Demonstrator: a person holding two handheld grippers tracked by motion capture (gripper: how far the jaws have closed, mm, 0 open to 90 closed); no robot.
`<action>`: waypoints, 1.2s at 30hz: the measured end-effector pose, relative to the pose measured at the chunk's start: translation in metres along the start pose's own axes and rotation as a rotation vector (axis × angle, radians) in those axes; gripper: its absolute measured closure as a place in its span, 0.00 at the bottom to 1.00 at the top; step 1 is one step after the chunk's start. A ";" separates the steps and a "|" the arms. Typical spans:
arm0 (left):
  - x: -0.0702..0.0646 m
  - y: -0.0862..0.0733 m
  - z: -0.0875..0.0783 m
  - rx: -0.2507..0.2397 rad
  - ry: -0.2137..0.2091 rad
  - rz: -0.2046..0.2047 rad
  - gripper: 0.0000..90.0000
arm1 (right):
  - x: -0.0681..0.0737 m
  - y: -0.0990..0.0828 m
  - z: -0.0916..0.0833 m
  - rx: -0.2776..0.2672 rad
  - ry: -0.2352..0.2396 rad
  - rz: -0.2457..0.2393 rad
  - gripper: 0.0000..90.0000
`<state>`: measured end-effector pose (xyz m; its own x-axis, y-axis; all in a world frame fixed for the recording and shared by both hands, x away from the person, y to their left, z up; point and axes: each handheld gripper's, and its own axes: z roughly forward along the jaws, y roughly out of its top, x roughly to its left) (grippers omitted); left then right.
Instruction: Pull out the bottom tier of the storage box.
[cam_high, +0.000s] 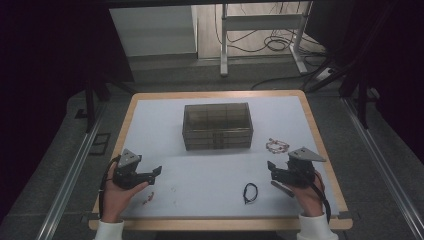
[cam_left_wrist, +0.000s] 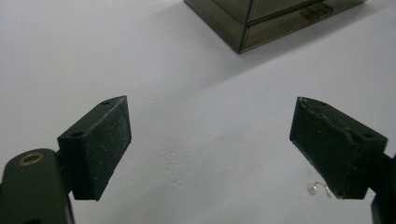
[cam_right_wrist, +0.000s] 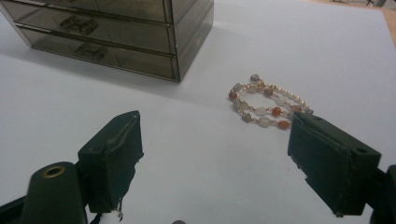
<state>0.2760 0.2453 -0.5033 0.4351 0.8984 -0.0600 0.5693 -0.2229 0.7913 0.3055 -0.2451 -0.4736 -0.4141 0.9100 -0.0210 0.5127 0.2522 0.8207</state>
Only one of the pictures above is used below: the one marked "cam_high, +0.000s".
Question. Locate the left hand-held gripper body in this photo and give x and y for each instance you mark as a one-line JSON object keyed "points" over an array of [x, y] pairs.
{"points": [[128, 173]]}

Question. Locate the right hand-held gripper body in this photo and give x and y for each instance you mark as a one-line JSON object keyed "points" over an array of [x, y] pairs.
{"points": [[298, 173]]}

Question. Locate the smoky clear drawer box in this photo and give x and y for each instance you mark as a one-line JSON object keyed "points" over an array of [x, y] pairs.
{"points": [[216, 126]]}

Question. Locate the person's right hand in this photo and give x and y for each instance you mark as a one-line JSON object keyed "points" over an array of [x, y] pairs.
{"points": [[308, 200]]}

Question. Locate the person's left hand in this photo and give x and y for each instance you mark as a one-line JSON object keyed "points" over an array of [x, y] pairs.
{"points": [[115, 200]]}

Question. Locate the white table mat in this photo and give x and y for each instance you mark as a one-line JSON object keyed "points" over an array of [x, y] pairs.
{"points": [[200, 206]]}

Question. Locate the black metal stand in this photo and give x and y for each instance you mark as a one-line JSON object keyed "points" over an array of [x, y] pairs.
{"points": [[89, 106], [362, 100]]}

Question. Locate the white power strip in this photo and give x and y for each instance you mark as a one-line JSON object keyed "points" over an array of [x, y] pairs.
{"points": [[324, 74]]}

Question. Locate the dark curtain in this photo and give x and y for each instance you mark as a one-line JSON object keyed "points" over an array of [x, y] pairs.
{"points": [[40, 83], [400, 66]]}

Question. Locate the white panel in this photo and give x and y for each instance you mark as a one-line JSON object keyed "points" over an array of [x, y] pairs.
{"points": [[153, 30]]}

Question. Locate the black floor bracket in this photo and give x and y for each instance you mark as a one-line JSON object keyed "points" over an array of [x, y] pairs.
{"points": [[100, 143]]}

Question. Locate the aluminium floor rail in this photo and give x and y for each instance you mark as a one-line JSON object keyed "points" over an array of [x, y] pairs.
{"points": [[66, 186], [383, 166]]}

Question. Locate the white metal desk frame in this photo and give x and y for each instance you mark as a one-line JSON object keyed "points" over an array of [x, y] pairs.
{"points": [[263, 21]]}

